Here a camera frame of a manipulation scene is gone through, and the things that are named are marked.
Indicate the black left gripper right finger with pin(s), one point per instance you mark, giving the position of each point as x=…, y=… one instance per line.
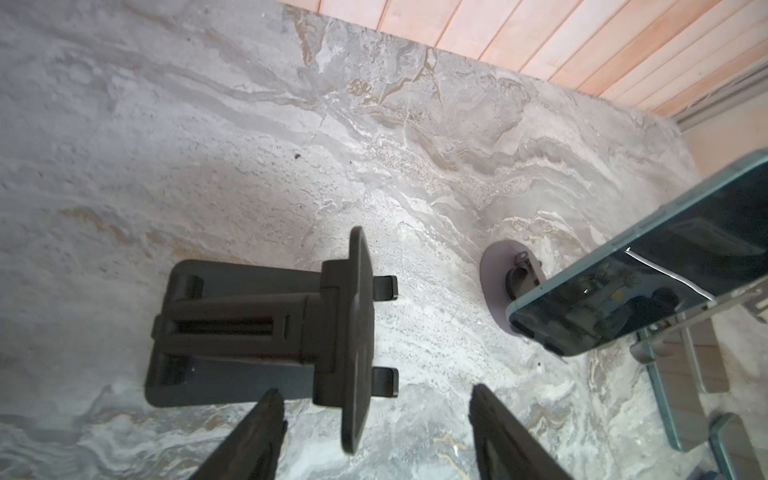
x=504, y=447

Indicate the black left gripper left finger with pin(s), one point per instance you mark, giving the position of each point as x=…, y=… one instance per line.
x=252, y=449

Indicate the black folding phone stand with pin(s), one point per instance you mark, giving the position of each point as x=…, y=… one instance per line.
x=228, y=332

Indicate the teal smartphone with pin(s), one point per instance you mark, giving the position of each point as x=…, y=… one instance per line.
x=687, y=364

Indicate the silver-edged smartphone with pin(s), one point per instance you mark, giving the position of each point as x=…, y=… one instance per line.
x=733, y=450

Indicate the green smartphone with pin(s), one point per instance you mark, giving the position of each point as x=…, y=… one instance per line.
x=691, y=252

